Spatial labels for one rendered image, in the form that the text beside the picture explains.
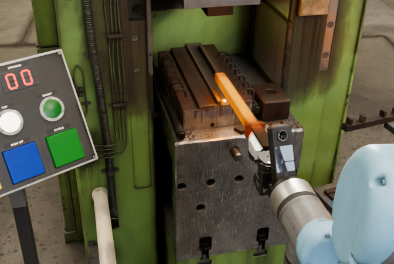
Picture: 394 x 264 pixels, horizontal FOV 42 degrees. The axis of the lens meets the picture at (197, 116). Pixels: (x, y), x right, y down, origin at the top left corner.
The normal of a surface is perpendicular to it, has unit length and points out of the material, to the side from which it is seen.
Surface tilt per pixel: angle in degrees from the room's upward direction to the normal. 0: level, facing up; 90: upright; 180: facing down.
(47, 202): 0
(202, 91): 0
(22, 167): 60
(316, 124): 90
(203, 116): 90
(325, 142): 90
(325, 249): 85
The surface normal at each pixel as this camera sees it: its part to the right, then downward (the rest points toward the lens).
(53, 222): 0.02, -0.86
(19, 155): 0.54, -0.07
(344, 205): -0.99, -0.15
